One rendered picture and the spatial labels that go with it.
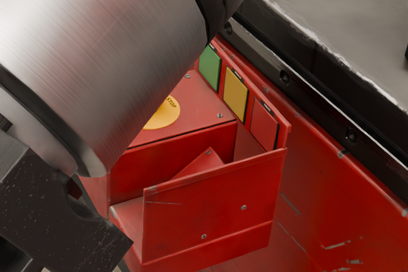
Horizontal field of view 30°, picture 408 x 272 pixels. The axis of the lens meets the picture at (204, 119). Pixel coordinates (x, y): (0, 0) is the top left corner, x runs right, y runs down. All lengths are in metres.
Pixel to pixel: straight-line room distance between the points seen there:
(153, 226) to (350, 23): 0.32
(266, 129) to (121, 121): 0.64
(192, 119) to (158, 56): 0.69
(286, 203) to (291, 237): 0.05
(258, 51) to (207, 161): 0.16
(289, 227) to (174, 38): 0.85
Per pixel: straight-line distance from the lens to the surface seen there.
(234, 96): 0.84
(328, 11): 0.89
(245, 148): 1.02
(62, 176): 0.16
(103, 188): 0.85
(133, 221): 0.83
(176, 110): 0.86
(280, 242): 1.03
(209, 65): 0.88
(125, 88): 0.15
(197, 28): 0.16
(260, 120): 0.80
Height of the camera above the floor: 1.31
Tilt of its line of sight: 38 degrees down
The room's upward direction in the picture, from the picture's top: 5 degrees clockwise
